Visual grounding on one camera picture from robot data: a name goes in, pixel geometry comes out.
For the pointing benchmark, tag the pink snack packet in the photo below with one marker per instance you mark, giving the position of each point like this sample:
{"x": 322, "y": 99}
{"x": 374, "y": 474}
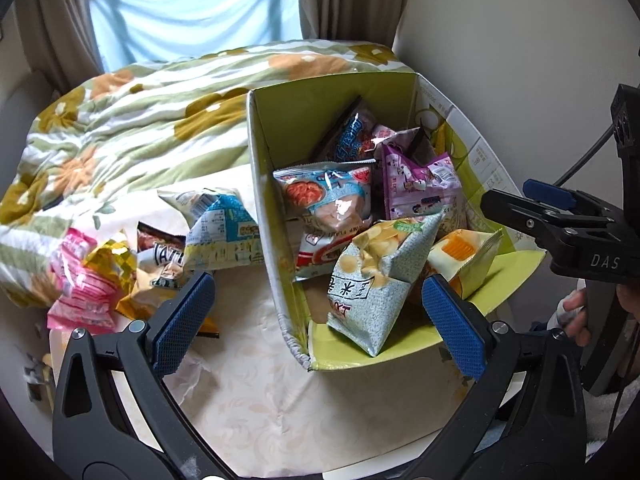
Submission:
{"x": 82, "y": 285}

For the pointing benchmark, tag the blue white snack packet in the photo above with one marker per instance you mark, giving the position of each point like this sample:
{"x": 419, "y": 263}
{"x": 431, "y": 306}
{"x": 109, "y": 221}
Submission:
{"x": 220, "y": 235}

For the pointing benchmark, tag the floral blanket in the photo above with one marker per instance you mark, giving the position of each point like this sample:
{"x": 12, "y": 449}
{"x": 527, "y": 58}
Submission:
{"x": 125, "y": 125}

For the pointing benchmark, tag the white fleece garment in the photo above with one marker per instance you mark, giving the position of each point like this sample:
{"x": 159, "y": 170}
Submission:
{"x": 617, "y": 420}

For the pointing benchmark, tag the dark snack packet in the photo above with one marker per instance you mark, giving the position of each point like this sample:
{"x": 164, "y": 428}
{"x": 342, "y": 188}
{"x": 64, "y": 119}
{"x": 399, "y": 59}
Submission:
{"x": 350, "y": 135}

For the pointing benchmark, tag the purple snack packet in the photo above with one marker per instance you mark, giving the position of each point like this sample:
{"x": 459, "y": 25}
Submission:
{"x": 415, "y": 185}

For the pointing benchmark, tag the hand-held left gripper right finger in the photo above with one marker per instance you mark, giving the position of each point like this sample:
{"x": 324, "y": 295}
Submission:
{"x": 455, "y": 330}

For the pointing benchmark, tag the light blue cloth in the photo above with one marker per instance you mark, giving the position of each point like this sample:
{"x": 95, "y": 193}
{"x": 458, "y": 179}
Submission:
{"x": 200, "y": 5}

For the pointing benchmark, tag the person's right hand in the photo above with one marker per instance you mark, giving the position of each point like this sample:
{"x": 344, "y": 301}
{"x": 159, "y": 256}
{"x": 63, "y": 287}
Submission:
{"x": 577, "y": 312}

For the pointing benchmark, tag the white orange snack packet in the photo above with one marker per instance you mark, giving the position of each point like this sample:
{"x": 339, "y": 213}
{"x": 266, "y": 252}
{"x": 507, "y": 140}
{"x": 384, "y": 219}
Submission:
{"x": 465, "y": 255}

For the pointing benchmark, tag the red white snack packet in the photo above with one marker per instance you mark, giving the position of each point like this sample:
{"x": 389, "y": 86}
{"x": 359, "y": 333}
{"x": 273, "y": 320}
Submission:
{"x": 320, "y": 257}

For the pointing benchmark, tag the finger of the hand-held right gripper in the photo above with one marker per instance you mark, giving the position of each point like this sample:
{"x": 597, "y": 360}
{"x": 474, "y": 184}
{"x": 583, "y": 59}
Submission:
{"x": 547, "y": 192}
{"x": 520, "y": 212}

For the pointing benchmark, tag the brown chips packet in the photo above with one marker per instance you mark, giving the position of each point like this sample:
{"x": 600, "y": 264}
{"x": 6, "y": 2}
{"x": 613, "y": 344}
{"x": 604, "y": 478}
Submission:
{"x": 160, "y": 255}

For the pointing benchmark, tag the pale green chips packet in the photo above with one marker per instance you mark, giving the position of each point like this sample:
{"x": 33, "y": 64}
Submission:
{"x": 370, "y": 285}

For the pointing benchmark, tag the green cardboard box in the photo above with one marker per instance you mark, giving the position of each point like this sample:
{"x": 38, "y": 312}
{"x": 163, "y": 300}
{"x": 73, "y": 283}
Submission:
{"x": 320, "y": 95}

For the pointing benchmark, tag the black stand bracket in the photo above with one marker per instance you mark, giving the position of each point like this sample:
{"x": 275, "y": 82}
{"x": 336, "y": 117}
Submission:
{"x": 625, "y": 120}

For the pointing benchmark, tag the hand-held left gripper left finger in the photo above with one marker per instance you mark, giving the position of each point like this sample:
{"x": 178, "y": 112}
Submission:
{"x": 182, "y": 325}

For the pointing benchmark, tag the yellow snack packet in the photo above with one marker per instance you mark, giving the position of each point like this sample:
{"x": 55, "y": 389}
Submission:
{"x": 112, "y": 260}

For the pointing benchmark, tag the blue red shrimp snack packet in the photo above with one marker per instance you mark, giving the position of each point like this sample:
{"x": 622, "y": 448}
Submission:
{"x": 325, "y": 195}

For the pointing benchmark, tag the cream patterned table cover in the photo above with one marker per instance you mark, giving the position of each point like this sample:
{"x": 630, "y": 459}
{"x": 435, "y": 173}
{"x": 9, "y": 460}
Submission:
{"x": 280, "y": 410}

